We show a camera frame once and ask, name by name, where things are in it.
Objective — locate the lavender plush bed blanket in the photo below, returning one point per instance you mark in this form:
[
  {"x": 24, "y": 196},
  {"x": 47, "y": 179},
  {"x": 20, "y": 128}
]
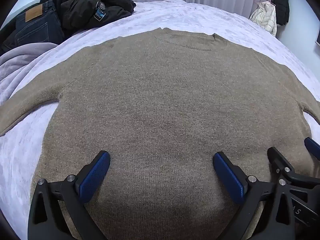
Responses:
[{"x": 21, "y": 147}]

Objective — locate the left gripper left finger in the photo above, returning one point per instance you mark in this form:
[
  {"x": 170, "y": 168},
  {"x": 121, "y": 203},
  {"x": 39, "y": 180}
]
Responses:
[{"x": 46, "y": 220}]

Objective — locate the black jacket on bed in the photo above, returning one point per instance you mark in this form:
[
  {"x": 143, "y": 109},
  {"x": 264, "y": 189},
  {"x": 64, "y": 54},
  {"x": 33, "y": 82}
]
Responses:
[{"x": 74, "y": 16}]

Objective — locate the wall mounted monitor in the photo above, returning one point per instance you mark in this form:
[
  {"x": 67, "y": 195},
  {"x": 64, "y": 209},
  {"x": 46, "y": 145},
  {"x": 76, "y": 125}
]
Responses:
[{"x": 318, "y": 39}]

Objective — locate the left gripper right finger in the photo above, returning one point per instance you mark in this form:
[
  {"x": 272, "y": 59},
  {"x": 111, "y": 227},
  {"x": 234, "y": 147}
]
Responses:
[{"x": 276, "y": 220}]

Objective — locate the cream puffer jacket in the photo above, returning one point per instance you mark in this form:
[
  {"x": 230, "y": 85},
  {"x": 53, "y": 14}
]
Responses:
[{"x": 265, "y": 17}]

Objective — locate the dark blue jeans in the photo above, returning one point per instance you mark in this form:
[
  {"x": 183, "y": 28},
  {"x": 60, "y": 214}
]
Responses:
[{"x": 39, "y": 24}]

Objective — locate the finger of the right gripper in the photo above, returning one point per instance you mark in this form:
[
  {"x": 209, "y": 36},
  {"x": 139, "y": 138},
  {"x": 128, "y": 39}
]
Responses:
[
  {"x": 280, "y": 167},
  {"x": 312, "y": 147}
]

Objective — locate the beige knit sweater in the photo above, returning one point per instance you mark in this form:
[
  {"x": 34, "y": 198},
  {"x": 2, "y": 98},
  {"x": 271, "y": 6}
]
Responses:
[{"x": 162, "y": 103}]

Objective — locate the black hanging coat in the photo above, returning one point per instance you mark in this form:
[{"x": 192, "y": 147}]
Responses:
[{"x": 282, "y": 11}]

